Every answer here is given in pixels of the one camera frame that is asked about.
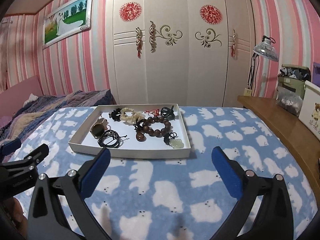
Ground gold watch beige strap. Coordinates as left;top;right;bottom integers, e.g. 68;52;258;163
90;117;109;139

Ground black cord necklace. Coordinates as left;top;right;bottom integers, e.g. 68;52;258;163
97;129;128;149

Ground cream shell bead bracelet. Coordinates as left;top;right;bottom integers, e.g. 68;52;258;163
120;107;146;126

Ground amber teardrop pendant black cord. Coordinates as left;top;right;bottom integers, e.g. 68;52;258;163
133;119;148;142

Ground brown wooden bead bracelet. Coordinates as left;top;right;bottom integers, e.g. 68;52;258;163
142;115;173;138

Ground pale jade pendant black cord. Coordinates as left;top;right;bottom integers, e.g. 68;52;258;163
163;132;185;150

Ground white shallow jewelry tray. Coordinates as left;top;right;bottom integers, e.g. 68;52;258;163
69;103;191;159

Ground wooden bed footboard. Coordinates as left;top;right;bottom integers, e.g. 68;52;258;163
238;95;320;204

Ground blue polar bear blanket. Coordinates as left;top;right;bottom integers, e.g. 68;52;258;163
7;106;318;240

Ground black beaded scrunchie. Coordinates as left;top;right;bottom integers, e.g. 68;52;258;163
108;108;121;121

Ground white bear storage box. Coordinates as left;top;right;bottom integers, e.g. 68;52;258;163
298;81;320;139

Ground grey plastic bag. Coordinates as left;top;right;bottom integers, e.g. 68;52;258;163
276;87;303;116

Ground green fabric storage box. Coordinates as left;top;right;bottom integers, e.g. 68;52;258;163
278;64;311;99

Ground framed wedding photo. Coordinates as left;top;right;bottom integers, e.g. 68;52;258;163
42;0;92;48

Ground silver heat lamp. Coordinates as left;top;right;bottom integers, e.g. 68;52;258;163
246;35;279;96

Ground white wardrobe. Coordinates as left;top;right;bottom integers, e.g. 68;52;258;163
106;0;255;107

